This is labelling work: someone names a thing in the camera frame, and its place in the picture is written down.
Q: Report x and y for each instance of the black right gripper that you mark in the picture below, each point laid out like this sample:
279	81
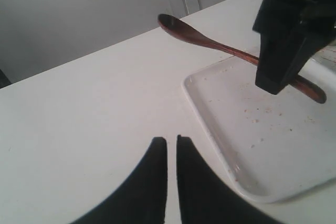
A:
291	32

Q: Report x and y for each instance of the white cabinet doors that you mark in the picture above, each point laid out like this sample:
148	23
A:
37	35

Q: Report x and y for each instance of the white rectangular plastic tray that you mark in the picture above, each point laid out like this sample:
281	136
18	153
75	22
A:
273	147

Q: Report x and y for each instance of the brown wooden spoon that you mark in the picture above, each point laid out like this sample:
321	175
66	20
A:
184	32

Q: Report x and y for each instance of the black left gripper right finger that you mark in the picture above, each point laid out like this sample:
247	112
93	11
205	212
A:
203	197

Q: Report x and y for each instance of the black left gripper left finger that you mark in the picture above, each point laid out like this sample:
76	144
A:
141	198

